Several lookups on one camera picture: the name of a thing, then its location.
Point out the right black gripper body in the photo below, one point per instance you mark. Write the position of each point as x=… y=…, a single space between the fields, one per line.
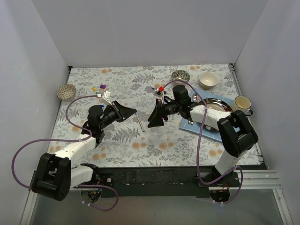
x=162 y=109

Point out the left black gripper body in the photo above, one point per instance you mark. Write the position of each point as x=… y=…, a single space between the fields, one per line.
x=118 y=110

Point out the blue marker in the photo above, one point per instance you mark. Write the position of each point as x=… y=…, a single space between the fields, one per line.
x=140 y=123

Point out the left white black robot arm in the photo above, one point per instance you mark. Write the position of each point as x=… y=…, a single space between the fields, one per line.
x=72 y=154

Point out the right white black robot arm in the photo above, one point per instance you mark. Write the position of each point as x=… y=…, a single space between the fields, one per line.
x=236 y=132

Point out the blue checked cloth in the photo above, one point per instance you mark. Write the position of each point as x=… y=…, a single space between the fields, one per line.
x=195 y=128

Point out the floral tablecloth mat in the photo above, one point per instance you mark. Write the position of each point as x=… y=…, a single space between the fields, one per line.
x=124 y=144

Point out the floral dark patterned bowl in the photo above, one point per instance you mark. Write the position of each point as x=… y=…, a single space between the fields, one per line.
x=180 y=75

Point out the dark rimmed dinner plate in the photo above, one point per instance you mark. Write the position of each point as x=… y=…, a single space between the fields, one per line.
x=217 y=105

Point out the cream ceramic bowl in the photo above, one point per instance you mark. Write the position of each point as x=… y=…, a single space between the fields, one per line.
x=208 y=80

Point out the patterned bowl at left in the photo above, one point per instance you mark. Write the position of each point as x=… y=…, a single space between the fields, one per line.
x=66 y=92

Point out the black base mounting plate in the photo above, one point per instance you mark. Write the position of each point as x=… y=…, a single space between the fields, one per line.
x=154 y=181

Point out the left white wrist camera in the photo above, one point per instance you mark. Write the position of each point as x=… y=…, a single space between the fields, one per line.
x=104 y=98

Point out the cream mug dark handle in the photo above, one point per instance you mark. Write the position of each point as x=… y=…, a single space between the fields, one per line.
x=243 y=104

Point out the aluminium frame rail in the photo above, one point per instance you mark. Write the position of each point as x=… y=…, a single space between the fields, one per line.
x=261 y=179

